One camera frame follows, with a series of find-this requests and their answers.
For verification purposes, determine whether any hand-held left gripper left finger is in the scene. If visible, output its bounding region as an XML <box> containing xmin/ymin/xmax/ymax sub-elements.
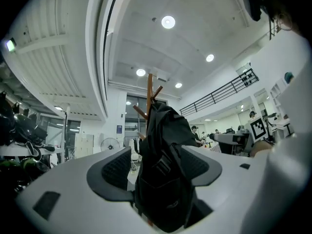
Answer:
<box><xmin>14</xmin><ymin>146</ymin><xmax>157</xmax><ymax>234</ymax></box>

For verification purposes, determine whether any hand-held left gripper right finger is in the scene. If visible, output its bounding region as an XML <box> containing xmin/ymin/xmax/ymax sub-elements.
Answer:
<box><xmin>181</xmin><ymin>145</ymin><xmax>265</xmax><ymax>234</ymax></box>

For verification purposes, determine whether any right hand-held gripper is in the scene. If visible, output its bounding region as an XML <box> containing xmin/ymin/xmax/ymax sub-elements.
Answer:
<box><xmin>213</xmin><ymin>117</ymin><xmax>268</xmax><ymax>155</ymax></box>

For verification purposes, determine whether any black backpack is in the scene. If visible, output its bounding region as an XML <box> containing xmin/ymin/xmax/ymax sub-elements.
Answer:
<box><xmin>134</xmin><ymin>103</ymin><xmax>198</xmax><ymax>234</ymax></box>

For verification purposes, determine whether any person's right forearm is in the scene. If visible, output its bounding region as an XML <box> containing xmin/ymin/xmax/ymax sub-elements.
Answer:
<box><xmin>250</xmin><ymin>140</ymin><xmax>276</xmax><ymax>158</ymax></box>

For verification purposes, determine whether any black balcony railing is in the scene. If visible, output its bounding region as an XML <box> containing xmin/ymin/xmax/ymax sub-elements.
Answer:
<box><xmin>179</xmin><ymin>68</ymin><xmax>260</xmax><ymax>117</ymax></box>

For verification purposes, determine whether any white locker cabinet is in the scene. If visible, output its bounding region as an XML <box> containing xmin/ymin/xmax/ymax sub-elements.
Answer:
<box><xmin>75</xmin><ymin>133</ymin><xmax>95</xmax><ymax>159</ymax></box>

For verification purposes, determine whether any black standing fan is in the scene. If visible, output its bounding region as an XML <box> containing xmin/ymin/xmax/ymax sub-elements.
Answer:
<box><xmin>100</xmin><ymin>137</ymin><xmax>121</xmax><ymax>152</ymax></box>

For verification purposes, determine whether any white metal shelf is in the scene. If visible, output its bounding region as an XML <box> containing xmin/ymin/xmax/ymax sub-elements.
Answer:
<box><xmin>0</xmin><ymin>105</ymin><xmax>71</xmax><ymax>171</ymax></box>

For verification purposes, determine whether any dark glass entrance door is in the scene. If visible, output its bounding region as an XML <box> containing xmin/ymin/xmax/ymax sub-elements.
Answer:
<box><xmin>124</xmin><ymin>94</ymin><xmax>169</xmax><ymax>148</ymax></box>

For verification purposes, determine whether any person's head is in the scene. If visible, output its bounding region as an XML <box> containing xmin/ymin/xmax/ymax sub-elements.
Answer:
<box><xmin>267</xmin><ymin>0</ymin><xmax>307</xmax><ymax>38</ymax></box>

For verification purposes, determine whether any clothes rail with garments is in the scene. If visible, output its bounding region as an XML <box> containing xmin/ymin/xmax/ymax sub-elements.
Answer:
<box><xmin>124</xmin><ymin>135</ymin><xmax>142</xmax><ymax>156</ymax></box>

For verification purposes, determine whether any black head-mounted camera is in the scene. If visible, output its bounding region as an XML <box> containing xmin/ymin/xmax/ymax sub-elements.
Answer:
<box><xmin>239</xmin><ymin>0</ymin><xmax>263</xmax><ymax>22</ymax></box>

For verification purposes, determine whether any wall emergency lamp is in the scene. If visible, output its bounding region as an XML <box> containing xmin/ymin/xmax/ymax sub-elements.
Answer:
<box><xmin>5</xmin><ymin>38</ymin><xmax>17</xmax><ymax>53</ymax></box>

